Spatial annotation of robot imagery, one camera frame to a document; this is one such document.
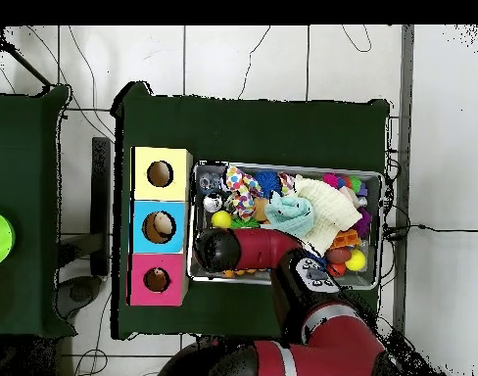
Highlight black power cable with plug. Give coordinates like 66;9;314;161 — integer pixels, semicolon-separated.
381;222;478;240

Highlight clear plastic bottle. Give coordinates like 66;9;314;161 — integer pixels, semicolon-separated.
197;167;222;192

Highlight white polka dot cloth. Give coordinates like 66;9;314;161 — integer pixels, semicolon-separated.
222;164;263;220

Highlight light teal cloth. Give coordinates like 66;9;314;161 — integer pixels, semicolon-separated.
263;191;315;238

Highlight yellow tennis ball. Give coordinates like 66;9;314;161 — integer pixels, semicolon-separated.
211;210;233;229

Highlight black tripod pole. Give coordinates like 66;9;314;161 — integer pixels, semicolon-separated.
0;25;54;88

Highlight grey round stand base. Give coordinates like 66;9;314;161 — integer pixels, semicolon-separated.
54;274;105;320

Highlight yellow smooth ball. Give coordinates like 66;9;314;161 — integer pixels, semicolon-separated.
344;248;367;272

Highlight wooden box with three holes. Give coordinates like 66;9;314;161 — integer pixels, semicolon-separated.
126;145;194;307

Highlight beige round toy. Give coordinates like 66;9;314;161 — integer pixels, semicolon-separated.
151;211;175;241

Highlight cream knitted cloth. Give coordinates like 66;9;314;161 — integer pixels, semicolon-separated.
293;173;363;256

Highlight blue spiky rubber ball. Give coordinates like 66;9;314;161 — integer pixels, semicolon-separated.
254;170;282;197

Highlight shallow wire mesh bin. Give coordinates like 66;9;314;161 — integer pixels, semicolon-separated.
186;159;385;291

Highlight brown toy football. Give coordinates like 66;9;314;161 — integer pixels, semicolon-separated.
325;247;352;264

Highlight grey metal rail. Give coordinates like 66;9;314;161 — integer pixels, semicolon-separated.
391;24;415;334

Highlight dark green side table cloth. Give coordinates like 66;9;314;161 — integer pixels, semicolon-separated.
0;84;77;339

